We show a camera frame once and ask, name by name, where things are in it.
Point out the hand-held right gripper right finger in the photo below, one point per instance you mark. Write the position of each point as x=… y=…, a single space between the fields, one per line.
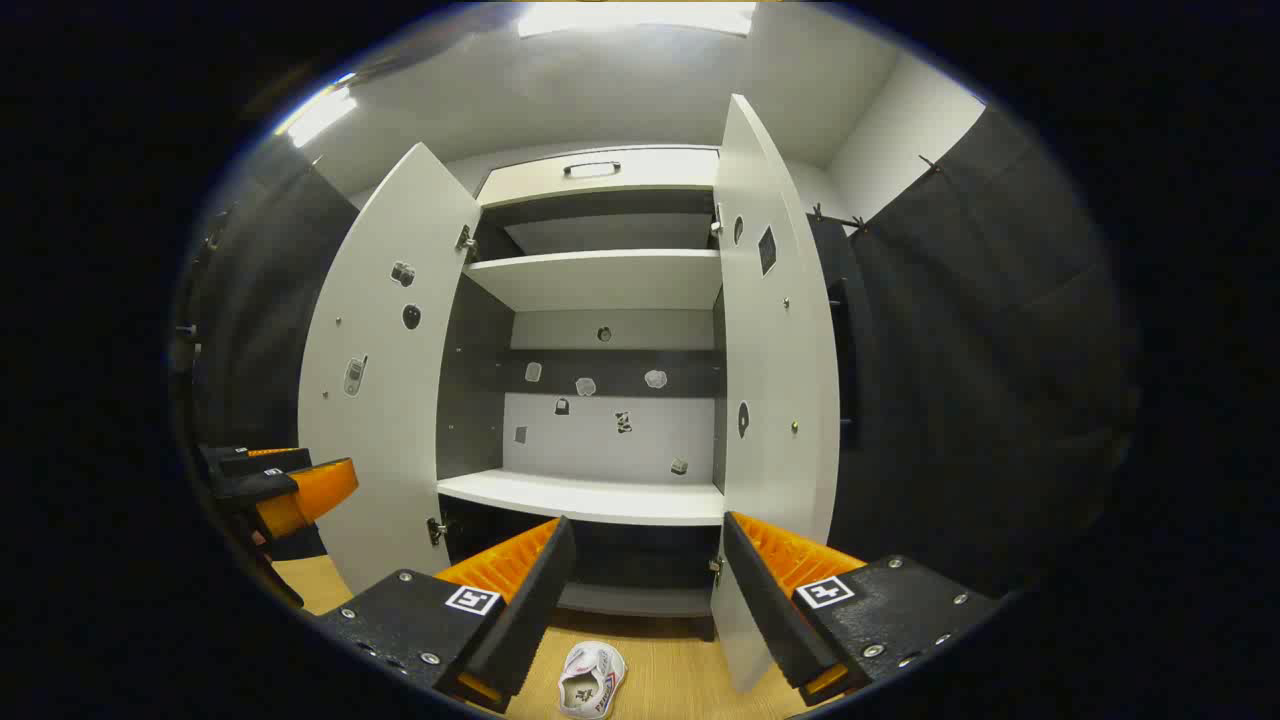
x=760 y=600

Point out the white canvas shoe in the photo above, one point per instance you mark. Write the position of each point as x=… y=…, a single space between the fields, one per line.
x=590 y=680

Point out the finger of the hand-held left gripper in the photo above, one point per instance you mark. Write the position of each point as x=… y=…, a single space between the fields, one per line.
x=240 y=460
x=310 y=490

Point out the black backdrop cloth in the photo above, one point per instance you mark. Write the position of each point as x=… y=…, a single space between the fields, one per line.
x=980 y=350

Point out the white cabinet door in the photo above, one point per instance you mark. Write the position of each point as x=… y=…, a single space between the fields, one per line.
x=380 y=440
x=780 y=360

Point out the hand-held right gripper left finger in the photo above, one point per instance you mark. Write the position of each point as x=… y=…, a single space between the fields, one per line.
x=535 y=600

